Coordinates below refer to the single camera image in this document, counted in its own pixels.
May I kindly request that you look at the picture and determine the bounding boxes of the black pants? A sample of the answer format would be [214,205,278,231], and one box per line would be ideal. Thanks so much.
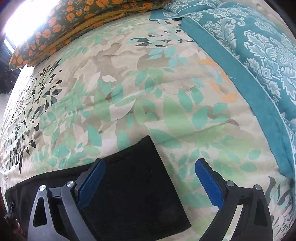
[4,136,191,240]

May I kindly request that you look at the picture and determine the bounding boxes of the leaf-print bed sheet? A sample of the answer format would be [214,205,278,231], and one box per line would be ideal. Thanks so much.
[1,14,295,240]

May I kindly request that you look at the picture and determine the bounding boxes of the teal damask pillow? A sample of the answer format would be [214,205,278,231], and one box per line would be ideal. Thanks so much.
[149,0,222,21]
[181,2,295,179]

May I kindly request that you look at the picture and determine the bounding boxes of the orange floral folded blanket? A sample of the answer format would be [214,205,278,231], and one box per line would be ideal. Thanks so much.
[9,0,168,70]

